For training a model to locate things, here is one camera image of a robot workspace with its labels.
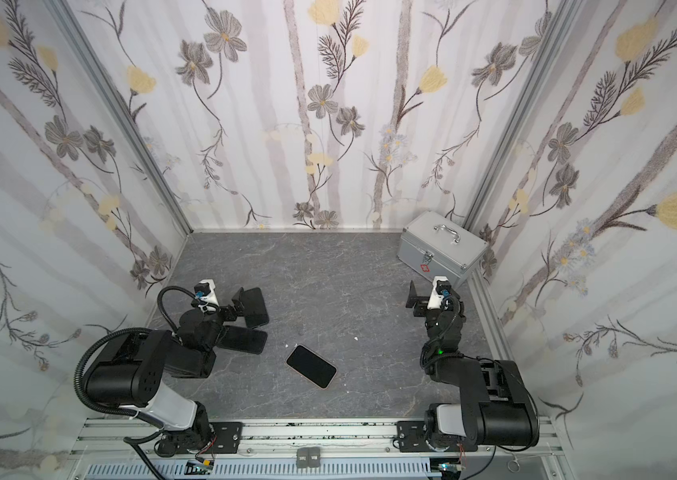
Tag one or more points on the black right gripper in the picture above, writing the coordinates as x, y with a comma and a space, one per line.
421, 305

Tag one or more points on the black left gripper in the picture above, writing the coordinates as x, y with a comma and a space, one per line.
228, 315

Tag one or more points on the black smartphone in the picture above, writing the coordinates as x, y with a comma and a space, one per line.
311, 366

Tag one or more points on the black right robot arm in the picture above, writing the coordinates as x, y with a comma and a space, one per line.
494, 409

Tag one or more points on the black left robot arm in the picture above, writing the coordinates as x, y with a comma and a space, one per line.
123, 373

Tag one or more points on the silver aluminium case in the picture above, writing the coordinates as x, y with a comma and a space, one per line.
435, 246

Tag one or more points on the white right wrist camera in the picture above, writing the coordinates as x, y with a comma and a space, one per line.
441, 293

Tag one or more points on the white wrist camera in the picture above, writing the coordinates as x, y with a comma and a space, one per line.
441, 293
205, 293

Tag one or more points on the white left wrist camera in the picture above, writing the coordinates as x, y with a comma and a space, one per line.
205, 293

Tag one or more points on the white slotted cable duct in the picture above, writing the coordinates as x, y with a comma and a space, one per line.
282, 468

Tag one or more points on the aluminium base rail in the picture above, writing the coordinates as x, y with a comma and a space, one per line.
118, 449

